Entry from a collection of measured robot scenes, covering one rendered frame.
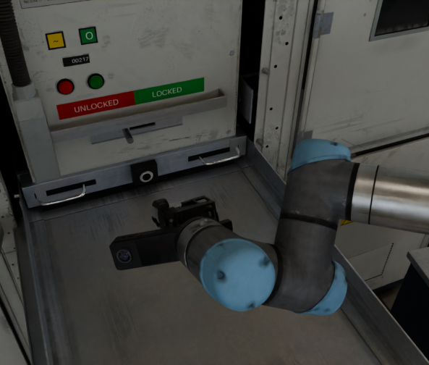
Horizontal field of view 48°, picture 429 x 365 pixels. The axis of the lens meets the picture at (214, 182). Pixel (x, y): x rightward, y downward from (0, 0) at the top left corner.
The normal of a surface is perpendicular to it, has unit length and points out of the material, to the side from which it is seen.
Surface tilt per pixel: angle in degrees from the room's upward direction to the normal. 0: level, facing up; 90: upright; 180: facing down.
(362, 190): 45
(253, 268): 61
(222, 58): 90
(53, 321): 0
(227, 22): 90
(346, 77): 90
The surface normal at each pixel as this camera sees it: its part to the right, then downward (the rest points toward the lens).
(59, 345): 0.01, -0.76
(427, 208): -0.39, 0.19
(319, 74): 0.39, 0.61
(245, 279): 0.35, 0.15
